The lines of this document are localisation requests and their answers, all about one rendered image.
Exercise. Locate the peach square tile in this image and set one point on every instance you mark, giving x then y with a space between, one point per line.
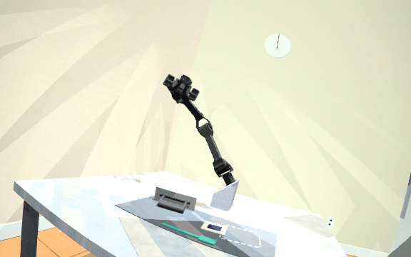
215 228

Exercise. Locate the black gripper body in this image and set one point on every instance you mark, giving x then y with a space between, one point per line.
178 92

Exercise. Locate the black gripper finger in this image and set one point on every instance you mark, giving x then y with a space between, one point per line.
177 83
187 89

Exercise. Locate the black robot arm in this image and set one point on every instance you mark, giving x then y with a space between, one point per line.
221 165

